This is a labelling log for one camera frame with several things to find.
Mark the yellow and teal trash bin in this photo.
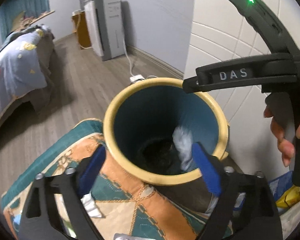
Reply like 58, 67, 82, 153
103, 77, 230, 213

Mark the person's right hand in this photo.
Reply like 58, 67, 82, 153
263, 106, 300, 167

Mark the white crumpled tissue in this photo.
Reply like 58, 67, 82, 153
81, 193, 103, 218

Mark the teal and orange patterned mat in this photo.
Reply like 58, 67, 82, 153
1, 118, 208, 239

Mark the clear plastic wrapper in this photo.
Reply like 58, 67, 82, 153
172, 126, 197, 172

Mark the white power strip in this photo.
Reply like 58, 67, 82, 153
129, 74, 145, 83

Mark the bed with blue quilt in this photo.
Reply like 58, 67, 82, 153
0, 24, 55, 127

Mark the wooden side cabinet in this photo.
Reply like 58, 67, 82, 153
71, 10, 91, 49

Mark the white grey air purifier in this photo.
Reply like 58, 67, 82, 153
84, 0, 125, 61

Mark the teal window curtain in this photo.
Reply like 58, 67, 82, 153
0, 0, 50, 38

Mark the white power cable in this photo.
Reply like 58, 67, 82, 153
122, 37, 136, 77

